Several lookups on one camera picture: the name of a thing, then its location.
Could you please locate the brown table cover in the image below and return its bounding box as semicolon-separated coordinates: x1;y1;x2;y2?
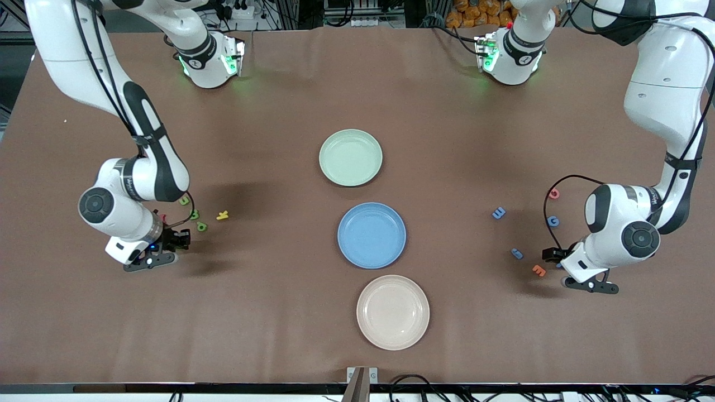
0;25;715;386

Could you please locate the pale pink plate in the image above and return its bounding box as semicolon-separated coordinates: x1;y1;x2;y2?
356;275;431;351

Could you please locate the blue plate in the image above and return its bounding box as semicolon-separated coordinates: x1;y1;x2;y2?
337;202;407;270

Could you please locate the pale green plate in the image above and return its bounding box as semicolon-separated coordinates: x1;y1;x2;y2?
319;129;383;187

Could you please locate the orange mesh bag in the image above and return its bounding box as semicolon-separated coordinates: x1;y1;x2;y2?
447;0;514;28

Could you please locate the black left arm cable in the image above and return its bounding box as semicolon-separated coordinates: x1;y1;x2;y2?
543;0;715;253

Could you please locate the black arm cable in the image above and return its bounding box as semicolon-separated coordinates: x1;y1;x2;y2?
71;0;196;228
543;0;715;253

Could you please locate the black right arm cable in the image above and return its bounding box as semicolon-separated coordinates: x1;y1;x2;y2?
71;0;196;228

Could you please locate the black floor cable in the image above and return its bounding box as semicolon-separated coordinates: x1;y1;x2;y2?
388;374;450;402

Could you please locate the metal bracket with brown post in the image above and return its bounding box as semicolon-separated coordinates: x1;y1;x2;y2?
347;366;379;402

